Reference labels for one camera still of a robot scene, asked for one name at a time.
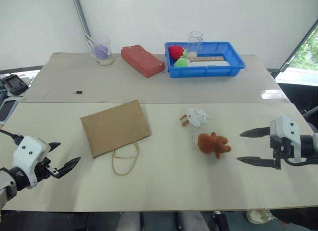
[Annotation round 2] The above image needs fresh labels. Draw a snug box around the red plush strawberry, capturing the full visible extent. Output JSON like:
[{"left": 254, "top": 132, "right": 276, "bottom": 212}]
[{"left": 168, "top": 45, "right": 186, "bottom": 61}]

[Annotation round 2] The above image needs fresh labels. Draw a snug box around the white flat object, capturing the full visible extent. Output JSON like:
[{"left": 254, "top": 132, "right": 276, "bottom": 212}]
[{"left": 189, "top": 60, "right": 231, "bottom": 67}]

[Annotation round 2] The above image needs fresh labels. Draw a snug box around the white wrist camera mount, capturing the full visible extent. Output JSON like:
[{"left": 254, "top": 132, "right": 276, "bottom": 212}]
[
  {"left": 11, "top": 135, "right": 51, "bottom": 189},
  {"left": 269, "top": 114, "right": 303, "bottom": 163}
]

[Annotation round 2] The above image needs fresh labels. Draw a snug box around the blue plastic bin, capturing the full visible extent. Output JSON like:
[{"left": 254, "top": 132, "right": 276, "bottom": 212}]
[{"left": 164, "top": 41, "right": 247, "bottom": 79}]

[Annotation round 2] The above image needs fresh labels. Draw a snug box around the clear plastic measuring cup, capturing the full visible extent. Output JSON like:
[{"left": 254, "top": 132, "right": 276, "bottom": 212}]
[{"left": 187, "top": 31, "right": 205, "bottom": 59}]

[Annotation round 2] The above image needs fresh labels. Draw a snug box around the red brick-shaped block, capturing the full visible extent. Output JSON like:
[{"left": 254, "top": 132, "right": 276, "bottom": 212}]
[{"left": 120, "top": 44, "right": 165, "bottom": 79}]

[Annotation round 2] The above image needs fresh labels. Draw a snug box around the brown teddy bear toy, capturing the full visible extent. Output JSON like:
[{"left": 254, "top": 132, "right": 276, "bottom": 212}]
[{"left": 190, "top": 132, "right": 233, "bottom": 159}]

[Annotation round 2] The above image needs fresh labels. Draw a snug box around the smartphone with dark screen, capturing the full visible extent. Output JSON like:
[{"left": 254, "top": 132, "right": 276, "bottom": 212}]
[{"left": 0, "top": 98, "right": 20, "bottom": 124}]

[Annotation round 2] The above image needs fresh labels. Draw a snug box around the green plush toy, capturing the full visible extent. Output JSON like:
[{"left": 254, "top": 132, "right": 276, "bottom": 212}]
[{"left": 172, "top": 57, "right": 190, "bottom": 69}]

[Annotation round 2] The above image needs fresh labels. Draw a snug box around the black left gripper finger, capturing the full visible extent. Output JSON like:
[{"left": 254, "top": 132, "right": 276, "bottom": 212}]
[
  {"left": 48, "top": 142, "right": 62, "bottom": 153},
  {"left": 54, "top": 156, "right": 81, "bottom": 179}
]

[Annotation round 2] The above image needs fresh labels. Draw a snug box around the grey metal pole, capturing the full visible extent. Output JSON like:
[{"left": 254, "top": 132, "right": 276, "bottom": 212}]
[{"left": 70, "top": 0, "right": 91, "bottom": 38}]

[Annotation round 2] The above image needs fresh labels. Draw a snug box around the wooden strip with holes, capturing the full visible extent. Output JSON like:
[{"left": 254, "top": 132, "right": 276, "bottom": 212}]
[{"left": 186, "top": 55, "right": 225, "bottom": 63}]

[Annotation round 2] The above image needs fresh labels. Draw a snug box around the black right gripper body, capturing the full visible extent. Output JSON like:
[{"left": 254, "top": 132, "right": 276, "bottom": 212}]
[{"left": 270, "top": 136, "right": 291, "bottom": 158}]

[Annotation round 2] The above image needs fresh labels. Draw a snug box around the dark window frame strut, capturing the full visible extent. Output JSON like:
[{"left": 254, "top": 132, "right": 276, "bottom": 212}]
[{"left": 280, "top": 24, "right": 318, "bottom": 73}]

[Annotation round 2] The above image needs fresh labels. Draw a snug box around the grey rounded shape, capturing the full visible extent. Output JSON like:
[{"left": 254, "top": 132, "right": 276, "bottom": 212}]
[{"left": 176, "top": 212, "right": 211, "bottom": 231}]

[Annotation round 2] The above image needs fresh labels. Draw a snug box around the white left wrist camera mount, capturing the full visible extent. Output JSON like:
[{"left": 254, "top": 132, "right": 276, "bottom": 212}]
[{"left": 11, "top": 135, "right": 51, "bottom": 189}]

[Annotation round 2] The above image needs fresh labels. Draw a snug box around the clear beaker with purple contents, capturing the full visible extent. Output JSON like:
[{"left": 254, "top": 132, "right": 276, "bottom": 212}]
[{"left": 85, "top": 34, "right": 116, "bottom": 66}]

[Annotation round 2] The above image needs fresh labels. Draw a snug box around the metal stirring rod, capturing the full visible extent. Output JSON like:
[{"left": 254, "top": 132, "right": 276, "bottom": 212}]
[{"left": 84, "top": 33, "right": 111, "bottom": 56}]

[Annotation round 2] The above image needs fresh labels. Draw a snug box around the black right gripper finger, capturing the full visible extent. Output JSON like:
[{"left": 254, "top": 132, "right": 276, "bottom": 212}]
[
  {"left": 236, "top": 156, "right": 282, "bottom": 170},
  {"left": 239, "top": 126, "right": 271, "bottom": 139}
]

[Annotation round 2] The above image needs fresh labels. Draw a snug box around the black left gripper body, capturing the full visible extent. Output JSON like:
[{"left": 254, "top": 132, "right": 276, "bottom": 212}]
[{"left": 34, "top": 157, "right": 62, "bottom": 182}]

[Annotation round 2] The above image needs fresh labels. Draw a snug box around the brown paper bag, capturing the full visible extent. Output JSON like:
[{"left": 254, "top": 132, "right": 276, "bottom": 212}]
[{"left": 79, "top": 99, "right": 153, "bottom": 176}]

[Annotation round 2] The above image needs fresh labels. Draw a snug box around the white plush toy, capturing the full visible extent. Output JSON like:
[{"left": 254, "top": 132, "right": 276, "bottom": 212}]
[{"left": 179, "top": 107, "right": 214, "bottom": 129}]

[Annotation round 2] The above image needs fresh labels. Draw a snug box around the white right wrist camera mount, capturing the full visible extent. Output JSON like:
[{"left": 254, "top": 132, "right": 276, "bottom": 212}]
[{"left": 269, "top": 114, "right": 303, "bottom": 163}]

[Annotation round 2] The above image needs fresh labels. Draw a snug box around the black electronic device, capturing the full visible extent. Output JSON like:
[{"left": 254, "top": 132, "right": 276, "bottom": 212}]
[{"left": 1, "top": 75, "right": 28, "bottom": 96}]

